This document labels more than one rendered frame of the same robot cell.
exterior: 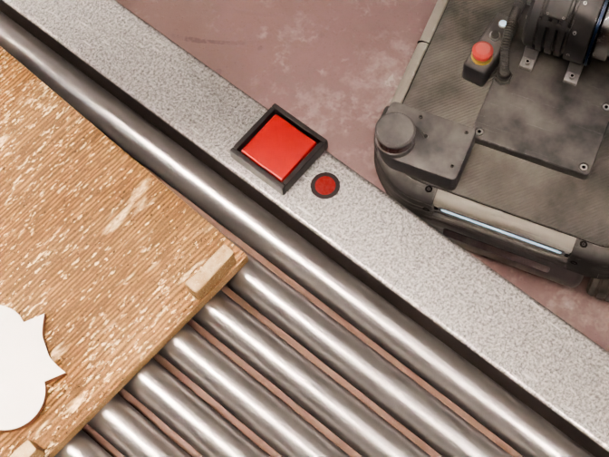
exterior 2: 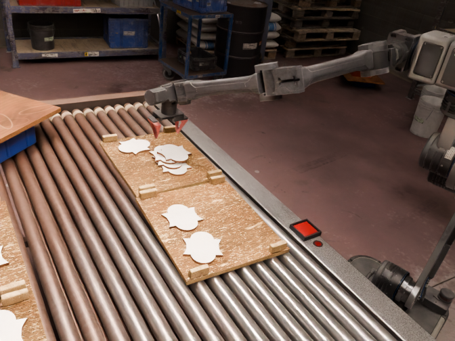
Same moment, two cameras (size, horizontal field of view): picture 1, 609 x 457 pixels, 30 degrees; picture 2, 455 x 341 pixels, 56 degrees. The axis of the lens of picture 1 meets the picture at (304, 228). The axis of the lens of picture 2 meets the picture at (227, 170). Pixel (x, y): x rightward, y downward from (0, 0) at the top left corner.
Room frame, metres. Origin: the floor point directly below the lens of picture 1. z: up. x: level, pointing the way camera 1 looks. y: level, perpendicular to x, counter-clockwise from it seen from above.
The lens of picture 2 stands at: (-0.57, 0.17, 1.80)
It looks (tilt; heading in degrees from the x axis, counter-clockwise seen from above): 31 degrees down; 6
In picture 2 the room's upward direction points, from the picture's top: 8 degrees clockwise
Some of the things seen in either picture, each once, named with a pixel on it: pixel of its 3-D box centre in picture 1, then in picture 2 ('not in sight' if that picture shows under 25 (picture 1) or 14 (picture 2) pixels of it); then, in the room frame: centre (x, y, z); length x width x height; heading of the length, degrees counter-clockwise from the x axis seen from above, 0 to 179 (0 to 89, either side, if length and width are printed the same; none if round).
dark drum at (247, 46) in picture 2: not in sight; (238, 39); (4.75, 0.86, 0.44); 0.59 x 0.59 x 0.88
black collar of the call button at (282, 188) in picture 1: (278, 149); (305, 229); (0.60, 0.02, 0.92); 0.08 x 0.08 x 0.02; 43
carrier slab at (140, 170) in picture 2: not in sight; (159, 160); (0.84, 0.60, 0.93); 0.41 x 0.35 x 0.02; 42
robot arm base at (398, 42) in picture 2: not in sight; (393, 53); (0.96, -0.16, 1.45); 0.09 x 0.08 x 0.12; 59
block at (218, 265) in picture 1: (211, 272); (278, 246); (0.45, 0.10, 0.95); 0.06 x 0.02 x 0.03; 130
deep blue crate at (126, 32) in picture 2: not in sight; (125, 29); (4.76, 2.33, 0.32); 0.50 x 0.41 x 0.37; 126
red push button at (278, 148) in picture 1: (279, 149); (305, 230); (0.60, 0.02, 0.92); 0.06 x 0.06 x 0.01; 43
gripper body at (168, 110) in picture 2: not in sight; (168, 107); (0.87, 0.58, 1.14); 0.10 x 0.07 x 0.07; 139
